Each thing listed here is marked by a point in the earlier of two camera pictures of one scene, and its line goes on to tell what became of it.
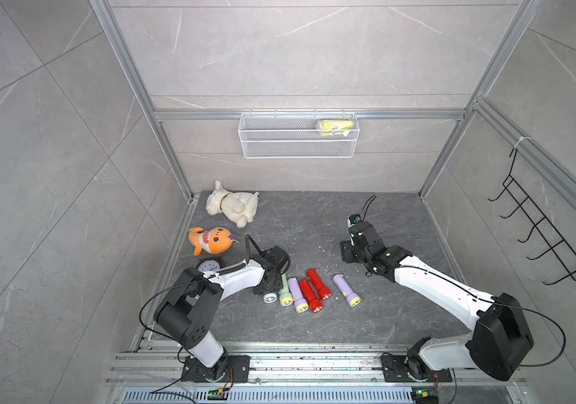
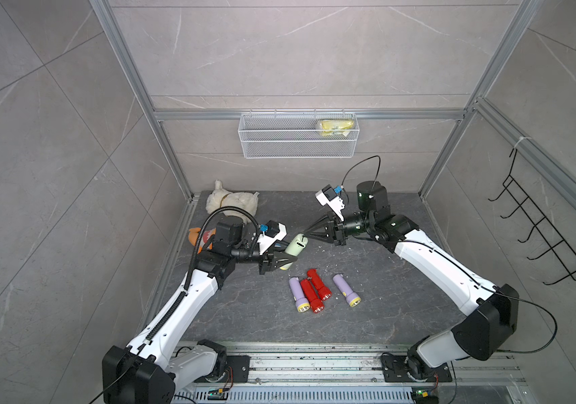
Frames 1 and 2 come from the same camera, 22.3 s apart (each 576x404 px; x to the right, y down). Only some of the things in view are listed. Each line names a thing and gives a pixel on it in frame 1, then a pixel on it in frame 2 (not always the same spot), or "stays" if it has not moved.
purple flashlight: x=301 y=303 stays
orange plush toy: x=215 y=241 stays
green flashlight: x=285 y=295 -> x=296 y=247
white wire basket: x=296 y=135 stays
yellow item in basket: x=331 y=127 stays
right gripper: x=345 y=251 -> x=329 y=231
